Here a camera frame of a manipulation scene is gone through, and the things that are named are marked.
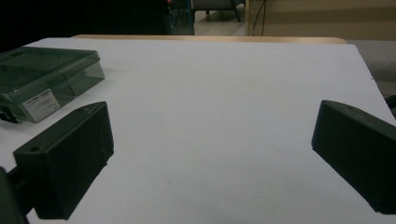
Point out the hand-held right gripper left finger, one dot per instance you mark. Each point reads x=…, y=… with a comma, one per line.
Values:
x=65, y=161

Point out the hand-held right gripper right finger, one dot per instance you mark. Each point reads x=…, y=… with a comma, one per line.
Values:
x=358, y=149

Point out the grey transparent plastic compartment box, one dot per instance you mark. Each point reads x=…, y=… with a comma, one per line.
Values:
x=46, y=74

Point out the beige wooden cabinet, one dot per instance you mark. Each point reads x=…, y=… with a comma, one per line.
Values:
x=327, y=18

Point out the dark stand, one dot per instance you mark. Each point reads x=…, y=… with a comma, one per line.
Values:
x=180, y=18

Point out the grey chair with dark legs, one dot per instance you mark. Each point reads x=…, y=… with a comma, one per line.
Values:
x=214, y=4

